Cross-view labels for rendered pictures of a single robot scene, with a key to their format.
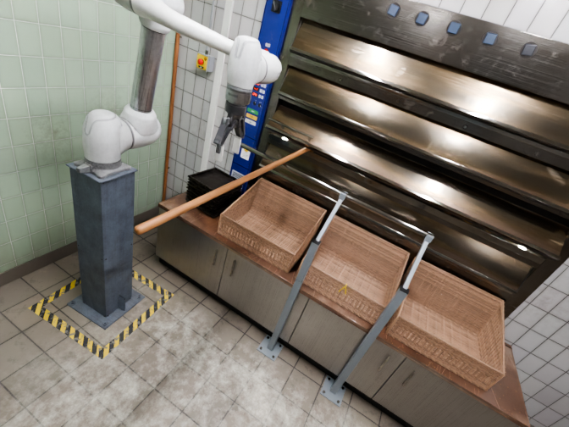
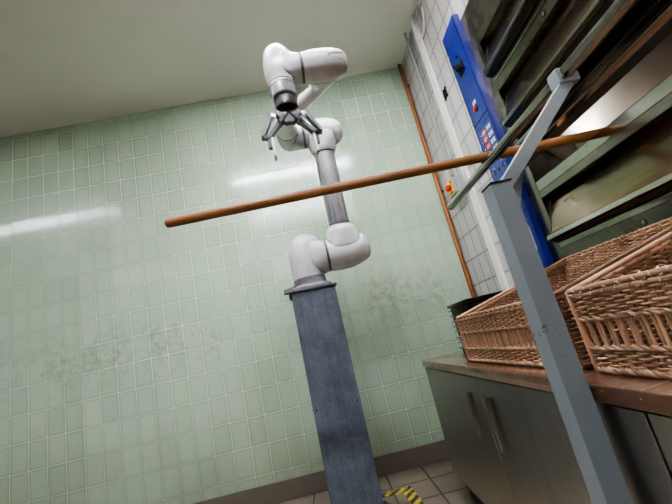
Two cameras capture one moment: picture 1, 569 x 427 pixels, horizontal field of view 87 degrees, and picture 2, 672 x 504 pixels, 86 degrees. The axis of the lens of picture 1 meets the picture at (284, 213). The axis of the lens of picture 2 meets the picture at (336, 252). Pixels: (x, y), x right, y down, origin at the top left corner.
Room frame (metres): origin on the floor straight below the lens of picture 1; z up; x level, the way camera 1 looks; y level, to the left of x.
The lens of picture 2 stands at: (0.76, -0.69, 0.73)
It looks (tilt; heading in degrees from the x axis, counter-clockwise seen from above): 14 degrees up; 68
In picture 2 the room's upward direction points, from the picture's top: 13 degrees counter-clockwise
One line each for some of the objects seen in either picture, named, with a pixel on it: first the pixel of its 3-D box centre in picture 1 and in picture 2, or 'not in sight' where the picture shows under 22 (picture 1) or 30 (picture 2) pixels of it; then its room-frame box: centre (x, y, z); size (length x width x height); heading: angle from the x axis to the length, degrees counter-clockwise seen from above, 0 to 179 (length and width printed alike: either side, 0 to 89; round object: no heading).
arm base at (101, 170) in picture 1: (99, 163); (306, 286); (1.22, 0.93, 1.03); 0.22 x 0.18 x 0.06; 166
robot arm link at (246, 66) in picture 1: (246, 62); (282, 67); (1.11, 0.29, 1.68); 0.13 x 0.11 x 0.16; 164
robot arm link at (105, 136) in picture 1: (104, 135); (307, 257); (1.25, 0.92, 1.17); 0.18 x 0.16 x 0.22; 164
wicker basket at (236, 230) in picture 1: (273, 220); (569, 296); (1.72, 0.05, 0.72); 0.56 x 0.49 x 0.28; 73
